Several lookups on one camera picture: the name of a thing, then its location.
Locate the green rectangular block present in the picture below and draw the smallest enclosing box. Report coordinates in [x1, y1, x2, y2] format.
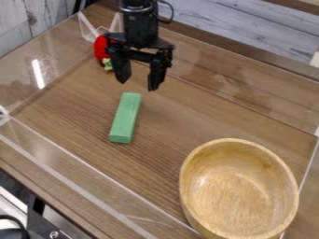
[108, 92, 141, 144]

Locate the brown wooden bowl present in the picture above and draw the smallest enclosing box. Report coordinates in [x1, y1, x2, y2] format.
[179, 138, 299, 239]

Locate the clear acrylic tray enclosure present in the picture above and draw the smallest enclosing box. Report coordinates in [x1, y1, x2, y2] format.
[0, 7, 319, 239]

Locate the black metal table frame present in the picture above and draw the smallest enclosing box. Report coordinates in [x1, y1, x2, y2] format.
[26, 197, 72, 239]

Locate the black cable lower left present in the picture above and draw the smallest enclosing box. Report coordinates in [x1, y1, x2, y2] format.
[0, 214, 29, 239]

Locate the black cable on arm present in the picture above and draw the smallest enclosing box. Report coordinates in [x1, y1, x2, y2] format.
[156, 0, 176, 24]

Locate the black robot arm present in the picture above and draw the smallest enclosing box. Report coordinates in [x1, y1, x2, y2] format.
[104, 0, 175, 91]

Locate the red toy strawberry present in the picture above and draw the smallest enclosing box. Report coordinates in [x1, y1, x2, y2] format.
[93, 35, 113, 71]

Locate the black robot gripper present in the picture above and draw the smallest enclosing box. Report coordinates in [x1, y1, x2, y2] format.
[104, 7, 175, 91]

